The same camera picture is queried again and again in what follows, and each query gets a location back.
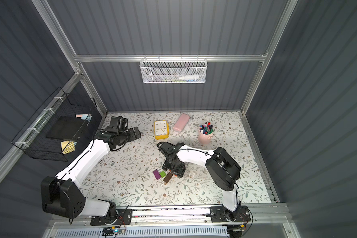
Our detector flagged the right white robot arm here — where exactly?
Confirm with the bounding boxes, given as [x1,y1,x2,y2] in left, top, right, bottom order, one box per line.
[157,142,242,212]

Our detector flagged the white marker in basket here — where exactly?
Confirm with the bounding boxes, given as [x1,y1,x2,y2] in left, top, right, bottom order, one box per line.
[178,74,199,81]

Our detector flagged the purple building block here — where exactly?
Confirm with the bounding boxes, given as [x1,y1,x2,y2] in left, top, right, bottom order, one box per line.
[153,170,161,180]

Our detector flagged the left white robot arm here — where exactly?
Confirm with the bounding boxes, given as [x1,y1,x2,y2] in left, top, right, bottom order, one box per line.
[41,127,141,221]

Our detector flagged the floral table mat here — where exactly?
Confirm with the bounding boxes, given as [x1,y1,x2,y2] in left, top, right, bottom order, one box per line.
[81,112,271,206]

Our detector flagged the pink pencil case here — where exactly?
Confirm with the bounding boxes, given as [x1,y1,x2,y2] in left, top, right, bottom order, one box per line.
[173,114,190,133]

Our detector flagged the black notebook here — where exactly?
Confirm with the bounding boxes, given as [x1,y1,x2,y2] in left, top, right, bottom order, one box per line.
[46,117,88,140]

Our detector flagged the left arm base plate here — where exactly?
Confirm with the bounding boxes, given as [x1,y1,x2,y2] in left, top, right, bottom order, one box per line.
[90,208,133,227]

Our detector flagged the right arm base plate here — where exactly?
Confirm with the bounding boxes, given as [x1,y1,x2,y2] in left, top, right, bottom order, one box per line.
[207,206,251,223]

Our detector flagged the pink pen cup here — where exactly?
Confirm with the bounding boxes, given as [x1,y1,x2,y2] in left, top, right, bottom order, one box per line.
[197,128,213,145]

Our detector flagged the black wire wall basket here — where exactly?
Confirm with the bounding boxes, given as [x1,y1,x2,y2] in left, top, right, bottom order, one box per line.
[12,91,102,162]

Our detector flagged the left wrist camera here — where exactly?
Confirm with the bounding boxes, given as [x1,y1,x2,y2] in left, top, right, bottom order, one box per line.
[109,116,129,131]

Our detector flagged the yellow sticky notes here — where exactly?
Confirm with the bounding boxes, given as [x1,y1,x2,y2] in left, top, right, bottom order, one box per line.
[61,141,77,154]

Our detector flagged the white wire mesh basket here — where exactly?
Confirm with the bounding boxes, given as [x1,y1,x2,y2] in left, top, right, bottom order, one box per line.
[139,58,208,84]

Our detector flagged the pastel sticky notes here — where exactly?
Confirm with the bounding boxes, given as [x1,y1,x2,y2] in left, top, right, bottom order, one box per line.
[75,114,92,121]

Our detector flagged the brown building block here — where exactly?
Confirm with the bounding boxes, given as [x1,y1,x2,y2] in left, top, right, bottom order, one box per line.
[163,172,173,183]

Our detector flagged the small green circuit board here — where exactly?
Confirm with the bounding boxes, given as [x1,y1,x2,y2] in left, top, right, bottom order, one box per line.
[101,227,126,238]

